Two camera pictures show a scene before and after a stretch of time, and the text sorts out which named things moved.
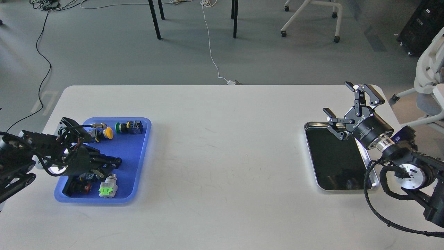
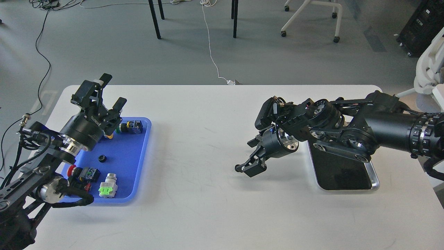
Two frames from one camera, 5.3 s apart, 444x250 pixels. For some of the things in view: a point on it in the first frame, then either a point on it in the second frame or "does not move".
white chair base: x=304 y=5 does not move
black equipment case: x=426 y=21 does not move
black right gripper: x=361 y=120 → x=273 y=142
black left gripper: x=83 y=160 → x=87 y=127
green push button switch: x=134 y=126 does not move
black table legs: x=235 y=13 does not move
